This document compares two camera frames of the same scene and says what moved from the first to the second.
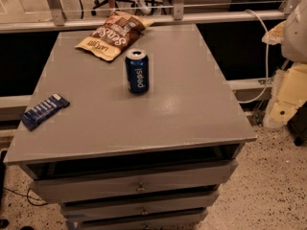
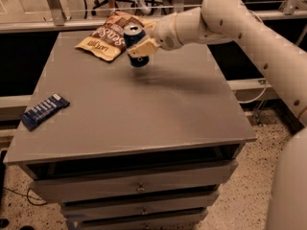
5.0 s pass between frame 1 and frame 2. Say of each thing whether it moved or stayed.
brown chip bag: stayed
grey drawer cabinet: stayed
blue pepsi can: moved
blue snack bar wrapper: stayed
